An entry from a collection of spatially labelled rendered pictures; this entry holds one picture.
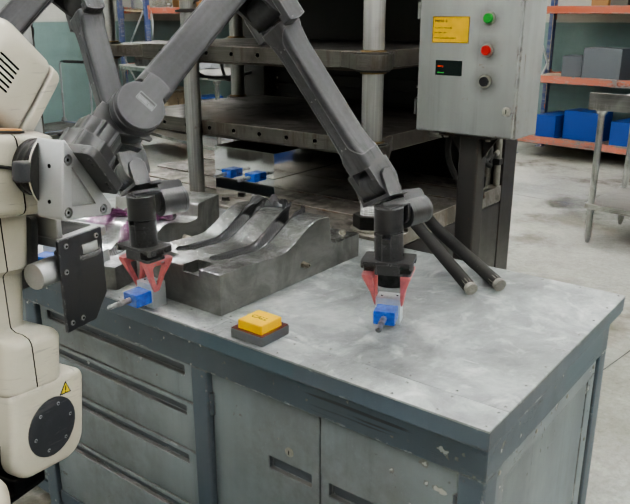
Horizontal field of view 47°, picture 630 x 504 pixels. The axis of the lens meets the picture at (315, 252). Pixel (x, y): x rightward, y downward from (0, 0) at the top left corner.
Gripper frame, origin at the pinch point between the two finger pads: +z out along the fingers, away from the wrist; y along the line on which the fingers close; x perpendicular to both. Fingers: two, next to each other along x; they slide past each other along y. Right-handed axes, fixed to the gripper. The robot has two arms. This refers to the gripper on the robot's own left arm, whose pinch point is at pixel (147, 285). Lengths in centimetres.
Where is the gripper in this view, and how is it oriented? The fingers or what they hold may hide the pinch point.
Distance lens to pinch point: 159.2
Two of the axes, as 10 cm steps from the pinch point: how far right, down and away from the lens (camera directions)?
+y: -7.9, -1.8, 5.8
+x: -6.1, 2.5, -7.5
